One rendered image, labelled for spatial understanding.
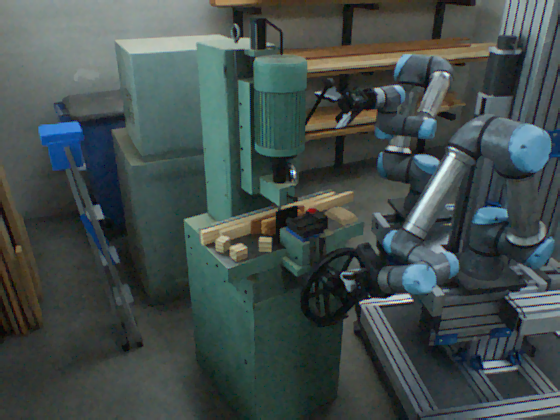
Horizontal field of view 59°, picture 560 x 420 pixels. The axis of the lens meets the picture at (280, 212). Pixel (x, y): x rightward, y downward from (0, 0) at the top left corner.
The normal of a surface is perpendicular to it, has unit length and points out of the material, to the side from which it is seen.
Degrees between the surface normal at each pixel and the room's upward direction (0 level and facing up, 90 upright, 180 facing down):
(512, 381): 0
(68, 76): 90
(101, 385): 0
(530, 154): 83
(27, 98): 90
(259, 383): 90
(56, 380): 0
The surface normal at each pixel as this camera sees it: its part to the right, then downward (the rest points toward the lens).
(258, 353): 0.56, 0.38
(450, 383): 0.00, -0.89
